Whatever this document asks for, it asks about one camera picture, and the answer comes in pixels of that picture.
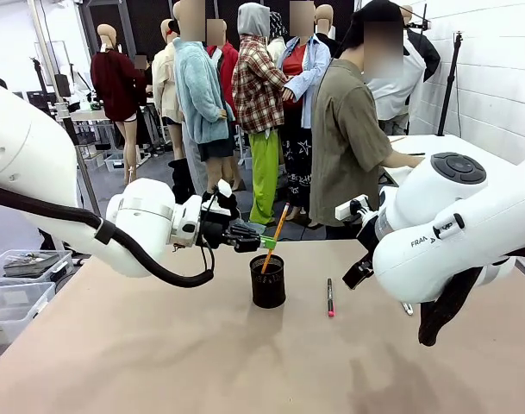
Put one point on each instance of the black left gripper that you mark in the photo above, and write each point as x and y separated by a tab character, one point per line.
214	233

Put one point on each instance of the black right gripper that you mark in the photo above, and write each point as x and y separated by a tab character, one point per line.
367	235

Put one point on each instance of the black marker pink cap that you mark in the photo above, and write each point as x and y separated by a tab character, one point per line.
330	297

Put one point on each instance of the yellow pencil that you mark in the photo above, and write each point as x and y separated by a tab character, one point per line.
280	222

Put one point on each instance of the person's right forearm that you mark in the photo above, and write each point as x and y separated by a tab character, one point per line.
400	160

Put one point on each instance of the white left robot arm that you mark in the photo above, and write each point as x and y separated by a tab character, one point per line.
29	151

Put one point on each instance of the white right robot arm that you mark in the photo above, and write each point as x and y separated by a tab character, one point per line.
439	241

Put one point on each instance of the black mesh pen holder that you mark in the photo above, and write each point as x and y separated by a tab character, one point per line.
268	293

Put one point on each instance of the dark pencil on white table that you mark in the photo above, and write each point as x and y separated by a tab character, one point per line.
415	153

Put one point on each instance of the mannequin in plaid hooded shirt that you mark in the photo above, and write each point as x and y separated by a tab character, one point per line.
258	95

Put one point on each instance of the person in olive shirt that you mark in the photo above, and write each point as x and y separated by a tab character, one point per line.
344	129

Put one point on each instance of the white floor crate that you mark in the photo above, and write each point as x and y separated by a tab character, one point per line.
115	163

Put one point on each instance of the mannequin in blue shirt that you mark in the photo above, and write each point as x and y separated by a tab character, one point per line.
307	86

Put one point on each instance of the white table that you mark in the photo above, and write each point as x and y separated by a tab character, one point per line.
460	144

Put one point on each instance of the mannequin in cream jacket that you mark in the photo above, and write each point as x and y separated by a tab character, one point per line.
163	86

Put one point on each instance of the mannequin in red jacket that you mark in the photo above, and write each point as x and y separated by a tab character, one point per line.
227	64

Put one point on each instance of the mannequin in white shirt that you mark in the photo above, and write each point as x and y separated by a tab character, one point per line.
395	99

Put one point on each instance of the background work desk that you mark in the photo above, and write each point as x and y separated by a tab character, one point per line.
89	115

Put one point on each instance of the mannequin in dark red sweater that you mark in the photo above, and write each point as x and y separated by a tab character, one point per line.
115	86

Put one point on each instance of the mannequin with patterned scarf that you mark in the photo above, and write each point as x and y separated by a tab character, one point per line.
277	30

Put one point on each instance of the dark tray in bin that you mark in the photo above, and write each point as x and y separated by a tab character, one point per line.
29	264

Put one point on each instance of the black tripod stand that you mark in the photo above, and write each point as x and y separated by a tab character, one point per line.
451	77

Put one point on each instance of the mannequin in black jacket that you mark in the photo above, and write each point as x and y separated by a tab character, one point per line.
430	56

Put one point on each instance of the mannequin in black clothes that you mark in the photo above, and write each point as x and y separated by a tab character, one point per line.
324	17

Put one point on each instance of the black speaker box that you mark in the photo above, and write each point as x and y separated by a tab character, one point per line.
62	85

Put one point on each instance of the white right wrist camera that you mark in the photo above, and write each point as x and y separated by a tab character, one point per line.
348	209

